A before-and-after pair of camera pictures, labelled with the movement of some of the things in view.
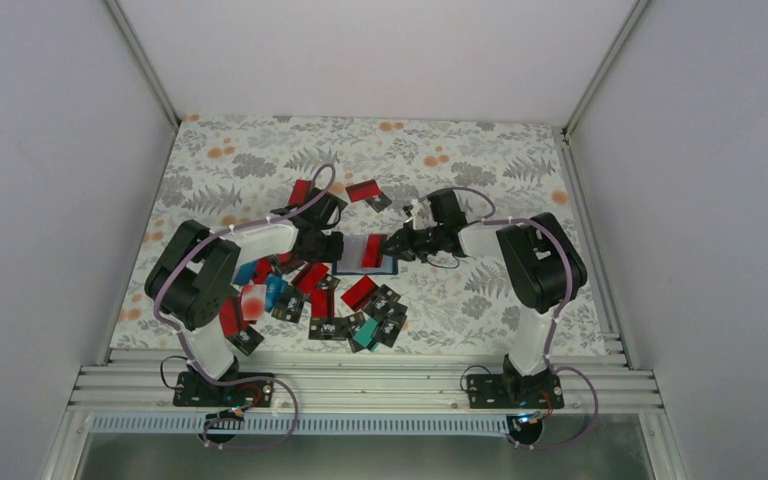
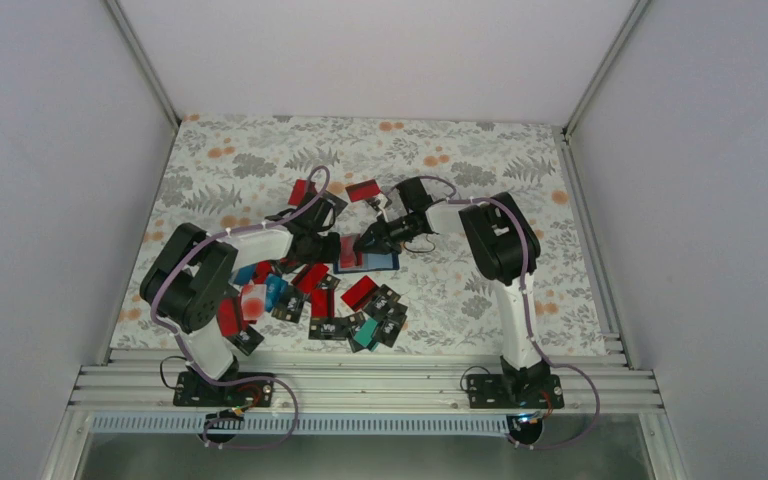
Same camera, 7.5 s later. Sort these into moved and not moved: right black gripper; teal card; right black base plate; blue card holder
Moved: right black gripper
Not moved: teal card; blue card holder; right black base plate
